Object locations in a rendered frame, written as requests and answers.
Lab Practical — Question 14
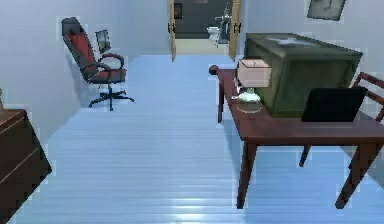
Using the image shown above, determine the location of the white toilet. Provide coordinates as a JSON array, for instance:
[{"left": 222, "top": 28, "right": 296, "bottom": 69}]
[{"left": 206, "top": 26, "right": 221, "bottom": 42}]

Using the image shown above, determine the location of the reddish brown wooden chair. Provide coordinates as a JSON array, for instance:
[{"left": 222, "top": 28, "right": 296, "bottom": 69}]
[{"left": 298, "top": 71, "right": 384, "bottom": 168}]

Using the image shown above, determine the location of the table lamp with pink shade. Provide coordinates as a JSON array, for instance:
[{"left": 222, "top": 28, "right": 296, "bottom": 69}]
[{"left": 235, "top": 58, "right": 273, "bottom": 104}]

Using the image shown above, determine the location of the reddish brown wooden table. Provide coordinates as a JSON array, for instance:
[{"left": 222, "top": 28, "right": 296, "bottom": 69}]
[{"left": 216, "top": 68, "right": 384, "bottom": 210}]

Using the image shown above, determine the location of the black open laptop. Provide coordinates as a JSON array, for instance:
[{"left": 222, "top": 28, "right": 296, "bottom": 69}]
[{"left": 301, "top": 87, "right": 369, "bottom": 123}]

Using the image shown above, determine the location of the dark green cabinet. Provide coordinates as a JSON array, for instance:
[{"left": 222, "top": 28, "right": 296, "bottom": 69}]
[{"left": 244, "top": 32, "right": 364, "bottom": 119}]

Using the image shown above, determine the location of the light wooden room door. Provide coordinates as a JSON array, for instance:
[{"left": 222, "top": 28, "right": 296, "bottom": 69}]
[
  {"left": 168, "top": 0, "right": 178, "bottom": 63},
  {"left": 228, "top": 0, "right": 242, "bottom": 62}
]

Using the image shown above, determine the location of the red and black office chair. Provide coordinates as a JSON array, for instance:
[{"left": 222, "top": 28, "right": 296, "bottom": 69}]
[{"left": 61, "top": 16, "right": 136, "bottom": 112}]

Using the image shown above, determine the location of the dark brown chest of drawers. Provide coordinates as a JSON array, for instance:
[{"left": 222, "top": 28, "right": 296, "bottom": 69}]
[{"left": 0, "top": 108, "right": 53, "bottom": 224}]

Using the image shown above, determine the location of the small dark framed wall picture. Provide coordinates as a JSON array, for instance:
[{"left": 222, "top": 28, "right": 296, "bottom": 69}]
[{"left": 173, "top": 2, "right": 183, "bottom": 20}]

